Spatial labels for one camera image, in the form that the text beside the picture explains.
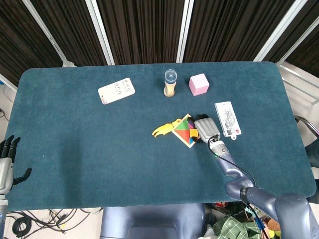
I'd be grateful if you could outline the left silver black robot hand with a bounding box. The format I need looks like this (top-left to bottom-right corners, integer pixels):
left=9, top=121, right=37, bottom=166
left=0, top=135, right=32, bottom=194

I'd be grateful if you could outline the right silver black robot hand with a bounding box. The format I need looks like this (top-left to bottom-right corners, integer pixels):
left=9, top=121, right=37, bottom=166
left=189, top=114, right=221, bottom=145

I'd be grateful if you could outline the colourful tangram puzzle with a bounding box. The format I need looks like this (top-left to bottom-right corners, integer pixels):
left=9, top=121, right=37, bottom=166
left=171, top=114, right=201, bottom=149

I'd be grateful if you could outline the white packaged card with drawing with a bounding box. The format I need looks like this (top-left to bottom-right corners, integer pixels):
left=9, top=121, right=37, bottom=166
left=214, top=101, right=243, bottom=140

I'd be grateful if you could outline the yellow toy excavator claw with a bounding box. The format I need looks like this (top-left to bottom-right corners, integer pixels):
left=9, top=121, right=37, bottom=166
left=152, top=119, right=181, bottom=138

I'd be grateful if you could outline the pink foam cube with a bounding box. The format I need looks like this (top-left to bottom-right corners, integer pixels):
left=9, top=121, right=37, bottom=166
left=188, top=73, right=209, bottom=97

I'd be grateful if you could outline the small bottle with cap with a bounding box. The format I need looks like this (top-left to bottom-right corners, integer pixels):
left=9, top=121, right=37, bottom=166
left=163, top=69, right=178, bottom=98

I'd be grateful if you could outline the dark teal table mat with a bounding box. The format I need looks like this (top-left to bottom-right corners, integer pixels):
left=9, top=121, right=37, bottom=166
left=4, top=61, right=317, bottom=210

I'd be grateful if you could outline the white card with small drawings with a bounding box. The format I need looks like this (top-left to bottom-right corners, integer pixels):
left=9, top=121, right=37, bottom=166
left=97, top=77, right=136, bottom=105

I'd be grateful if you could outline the green plaid cloth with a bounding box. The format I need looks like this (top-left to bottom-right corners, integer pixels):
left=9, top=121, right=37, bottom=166
left=212, top=215, right=262, bottom=239

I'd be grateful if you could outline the blue-grey robot torso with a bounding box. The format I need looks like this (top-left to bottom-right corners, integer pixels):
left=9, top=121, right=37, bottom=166
left=99, top=203, right=206, bottom=239

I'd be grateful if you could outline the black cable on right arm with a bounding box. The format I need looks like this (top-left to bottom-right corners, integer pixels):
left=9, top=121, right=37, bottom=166
left=214, top=153, right=263, bottom=239

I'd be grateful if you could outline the black cable bundle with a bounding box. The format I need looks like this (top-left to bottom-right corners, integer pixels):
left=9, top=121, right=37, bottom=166
left=5, top=208, right=92, bottom=235

